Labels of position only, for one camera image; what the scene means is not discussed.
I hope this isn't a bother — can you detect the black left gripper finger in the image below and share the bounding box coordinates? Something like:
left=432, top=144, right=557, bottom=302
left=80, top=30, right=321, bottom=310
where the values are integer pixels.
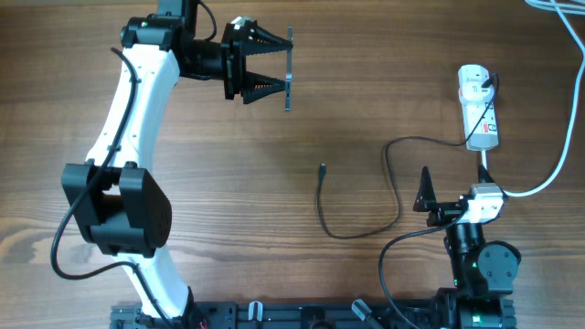
left=241, top=72, right=285, bottom=104
left=244, top=21, right=293, bottom=56

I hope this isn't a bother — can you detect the smartphone with cyan screen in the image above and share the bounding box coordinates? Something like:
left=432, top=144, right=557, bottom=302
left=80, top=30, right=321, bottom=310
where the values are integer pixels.
left=284, top=26, right=293, bottom=112

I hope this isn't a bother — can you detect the black charging cable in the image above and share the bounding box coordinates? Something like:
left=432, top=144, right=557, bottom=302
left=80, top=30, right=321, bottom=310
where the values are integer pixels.
left=314, top=71, right=500, bottom=240

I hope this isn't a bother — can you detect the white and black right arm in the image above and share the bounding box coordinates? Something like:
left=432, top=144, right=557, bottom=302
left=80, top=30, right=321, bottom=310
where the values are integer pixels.
left=413, top=165, right=521, bottom=329

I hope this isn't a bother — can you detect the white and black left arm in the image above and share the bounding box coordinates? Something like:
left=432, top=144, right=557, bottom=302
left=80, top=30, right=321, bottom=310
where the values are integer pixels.
left=61, top=0, right=293, bottom=328

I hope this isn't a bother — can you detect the white charger adapter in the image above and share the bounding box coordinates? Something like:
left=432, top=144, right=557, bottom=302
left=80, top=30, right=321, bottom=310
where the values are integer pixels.
left=458, top=64, right=495, bottom=105

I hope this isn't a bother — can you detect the white power strip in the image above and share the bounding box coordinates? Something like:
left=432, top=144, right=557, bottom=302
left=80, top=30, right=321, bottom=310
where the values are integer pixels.
left=462, top=102, right=499, bottom=152

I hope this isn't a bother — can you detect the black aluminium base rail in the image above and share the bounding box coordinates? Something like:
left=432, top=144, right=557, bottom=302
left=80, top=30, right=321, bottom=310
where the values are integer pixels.
left=109, top=299, right=517, bottom=329

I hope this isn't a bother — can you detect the white power strip cord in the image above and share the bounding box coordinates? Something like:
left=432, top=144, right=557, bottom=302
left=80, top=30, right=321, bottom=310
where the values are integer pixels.
left=479, top=0, right=585, bottom=199

